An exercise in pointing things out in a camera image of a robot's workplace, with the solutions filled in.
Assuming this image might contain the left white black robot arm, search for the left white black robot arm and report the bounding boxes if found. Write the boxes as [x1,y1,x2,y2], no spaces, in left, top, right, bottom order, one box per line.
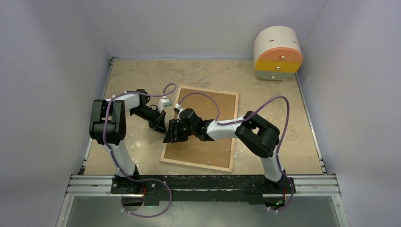
[89,89,166,193]

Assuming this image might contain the wooden picture frame with glass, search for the wooden picture frame with glass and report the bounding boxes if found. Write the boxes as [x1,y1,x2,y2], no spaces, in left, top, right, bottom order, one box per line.
[160,86,244,172]

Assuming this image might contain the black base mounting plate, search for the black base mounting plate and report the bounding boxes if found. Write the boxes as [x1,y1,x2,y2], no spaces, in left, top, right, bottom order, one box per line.
[111,175,295,207]

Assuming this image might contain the round mini drawer cabinet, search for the round mini drawer cabinet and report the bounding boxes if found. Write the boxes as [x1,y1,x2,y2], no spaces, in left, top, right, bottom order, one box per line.
[253,26,303,81]

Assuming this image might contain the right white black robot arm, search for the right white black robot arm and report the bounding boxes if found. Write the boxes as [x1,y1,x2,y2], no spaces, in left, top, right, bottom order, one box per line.
[163,107,285,192]

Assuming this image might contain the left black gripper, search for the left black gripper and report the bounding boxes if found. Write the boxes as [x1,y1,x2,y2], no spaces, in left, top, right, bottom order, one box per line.
[131,106,167,135]

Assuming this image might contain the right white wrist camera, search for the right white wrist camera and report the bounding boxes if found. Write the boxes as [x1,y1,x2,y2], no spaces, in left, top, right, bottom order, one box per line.
[174,104,183,114]

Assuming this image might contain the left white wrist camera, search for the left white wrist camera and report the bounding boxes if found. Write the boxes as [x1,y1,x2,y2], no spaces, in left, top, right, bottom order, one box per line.
[157,97,173,113]

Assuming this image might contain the purple cable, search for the purple cable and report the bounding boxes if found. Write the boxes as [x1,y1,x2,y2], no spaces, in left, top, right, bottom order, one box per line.
[103,83,178,218]
[175,92,295,214]

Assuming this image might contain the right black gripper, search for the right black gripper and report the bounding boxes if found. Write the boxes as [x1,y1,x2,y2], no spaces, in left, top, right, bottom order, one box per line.
[164,120,196,144]

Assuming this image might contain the aluminium rail bar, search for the aluminium rail bar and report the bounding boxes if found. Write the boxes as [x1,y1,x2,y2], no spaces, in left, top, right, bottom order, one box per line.
[65,175,341,196]

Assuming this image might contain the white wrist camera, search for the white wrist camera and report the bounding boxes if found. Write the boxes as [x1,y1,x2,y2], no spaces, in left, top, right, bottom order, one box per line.
[157,97,173,113]
[174,104,183,114]

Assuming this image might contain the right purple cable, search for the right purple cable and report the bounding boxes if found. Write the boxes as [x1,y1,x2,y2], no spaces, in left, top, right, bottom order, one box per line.
[175,92,295,214]

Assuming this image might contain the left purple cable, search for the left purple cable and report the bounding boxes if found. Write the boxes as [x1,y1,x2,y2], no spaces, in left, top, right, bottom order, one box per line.
[103,83,178,218]

